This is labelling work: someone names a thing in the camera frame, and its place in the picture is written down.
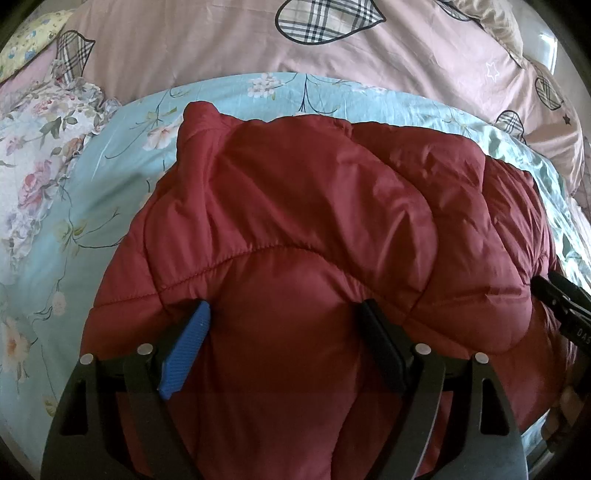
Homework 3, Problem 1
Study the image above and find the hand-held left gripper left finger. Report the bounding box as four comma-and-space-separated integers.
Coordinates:
41, 299, 212, 480

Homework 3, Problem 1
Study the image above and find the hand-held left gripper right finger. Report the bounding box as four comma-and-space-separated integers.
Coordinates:
358, 299, 528, 480

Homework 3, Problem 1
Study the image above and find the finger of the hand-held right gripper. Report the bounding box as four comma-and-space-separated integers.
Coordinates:
531, 275, 591, 346
549, 270, 591, 315

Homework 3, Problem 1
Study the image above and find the red padded jacket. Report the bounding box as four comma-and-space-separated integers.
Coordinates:
78, 102, 579, 480

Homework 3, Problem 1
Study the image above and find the person's right hand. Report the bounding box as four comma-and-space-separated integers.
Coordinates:
545, 385, 583, 450

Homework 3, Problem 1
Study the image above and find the light blue floral bed sheet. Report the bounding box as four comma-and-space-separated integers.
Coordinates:
0, 73, 591, 455

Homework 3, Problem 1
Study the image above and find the white floral ruffled pillow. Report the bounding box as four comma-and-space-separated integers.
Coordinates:
0, 79, 122, 273

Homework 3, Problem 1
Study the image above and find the beige pillow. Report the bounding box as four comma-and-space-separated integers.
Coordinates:
450, 0, 529, 58

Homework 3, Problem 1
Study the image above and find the pink duvet with plaid hearts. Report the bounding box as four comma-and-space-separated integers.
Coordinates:
51, 0, 586, 195

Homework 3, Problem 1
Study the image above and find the yellow floral pillow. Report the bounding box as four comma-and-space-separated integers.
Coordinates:
0, 10, 75, 84

